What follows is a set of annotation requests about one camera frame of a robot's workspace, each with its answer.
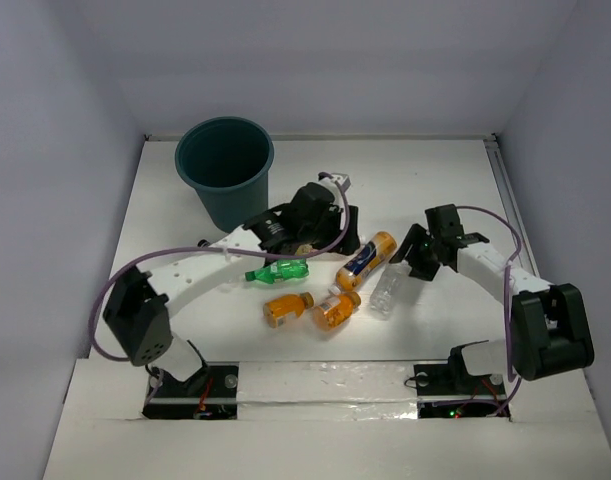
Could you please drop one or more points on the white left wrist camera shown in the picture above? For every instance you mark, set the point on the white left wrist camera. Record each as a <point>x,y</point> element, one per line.
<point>335,180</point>

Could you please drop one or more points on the clear plastic bottle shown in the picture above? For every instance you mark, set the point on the clear plastic bottle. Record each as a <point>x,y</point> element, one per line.
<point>382,298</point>

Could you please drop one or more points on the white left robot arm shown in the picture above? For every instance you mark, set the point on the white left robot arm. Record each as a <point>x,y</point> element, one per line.
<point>140,300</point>

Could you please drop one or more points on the dark teal plastic bin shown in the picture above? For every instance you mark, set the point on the dark teal plastic bin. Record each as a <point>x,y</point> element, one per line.
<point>226,161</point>

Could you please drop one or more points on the long orange label bottle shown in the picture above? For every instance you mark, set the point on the long orange label bottle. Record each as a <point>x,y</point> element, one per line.
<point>294,249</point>

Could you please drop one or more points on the small orange juice bottle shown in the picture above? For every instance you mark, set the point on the small orange juice bottle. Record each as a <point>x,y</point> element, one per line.
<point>285,308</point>

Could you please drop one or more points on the orange blue label bottle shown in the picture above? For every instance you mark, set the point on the orange blue label bottle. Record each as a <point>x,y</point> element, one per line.
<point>354,272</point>

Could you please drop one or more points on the green plastic bottle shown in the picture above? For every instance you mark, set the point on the green plastic bottle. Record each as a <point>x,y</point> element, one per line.
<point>279,271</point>

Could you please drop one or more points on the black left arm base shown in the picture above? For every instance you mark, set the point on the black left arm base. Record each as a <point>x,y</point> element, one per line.
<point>209,394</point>

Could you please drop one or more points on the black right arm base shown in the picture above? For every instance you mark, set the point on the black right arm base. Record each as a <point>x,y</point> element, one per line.
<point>447,390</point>

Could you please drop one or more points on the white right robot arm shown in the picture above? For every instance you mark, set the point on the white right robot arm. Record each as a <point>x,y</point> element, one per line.
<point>546,329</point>

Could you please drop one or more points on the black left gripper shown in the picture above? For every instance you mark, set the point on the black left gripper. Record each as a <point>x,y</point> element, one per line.
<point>338,232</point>

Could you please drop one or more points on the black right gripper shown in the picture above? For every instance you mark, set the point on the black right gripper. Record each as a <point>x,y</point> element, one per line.
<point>416,236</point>

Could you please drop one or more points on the small orange patterned bottle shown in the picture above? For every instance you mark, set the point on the small orange patterned bottle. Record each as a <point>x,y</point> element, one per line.
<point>335,310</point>

